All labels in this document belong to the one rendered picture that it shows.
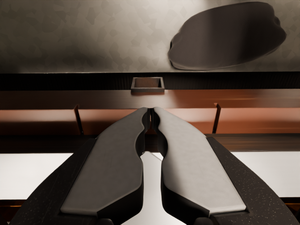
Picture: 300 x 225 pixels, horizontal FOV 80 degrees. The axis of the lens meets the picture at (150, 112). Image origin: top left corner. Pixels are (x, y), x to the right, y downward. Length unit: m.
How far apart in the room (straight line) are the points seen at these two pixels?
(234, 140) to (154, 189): 0.13
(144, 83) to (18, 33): 0.24
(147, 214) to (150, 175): 0.09
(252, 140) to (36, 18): 0.39
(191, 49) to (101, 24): 0.16
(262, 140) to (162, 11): 0.25
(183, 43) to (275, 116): 0.18
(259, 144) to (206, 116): 0.08
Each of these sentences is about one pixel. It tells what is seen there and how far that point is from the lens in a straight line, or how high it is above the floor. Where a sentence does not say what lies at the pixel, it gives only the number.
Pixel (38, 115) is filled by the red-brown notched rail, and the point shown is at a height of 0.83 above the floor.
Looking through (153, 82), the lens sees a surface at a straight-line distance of 0.32.
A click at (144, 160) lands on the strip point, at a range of 0.24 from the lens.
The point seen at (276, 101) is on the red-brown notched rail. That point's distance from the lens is 0.30.
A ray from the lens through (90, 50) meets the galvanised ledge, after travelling 0.37.
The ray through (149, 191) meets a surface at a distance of 0.28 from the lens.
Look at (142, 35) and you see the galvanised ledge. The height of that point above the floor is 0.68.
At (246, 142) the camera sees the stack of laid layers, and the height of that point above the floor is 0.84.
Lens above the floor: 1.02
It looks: 60 degrees down
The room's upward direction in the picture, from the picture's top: 179 degrees clockwise
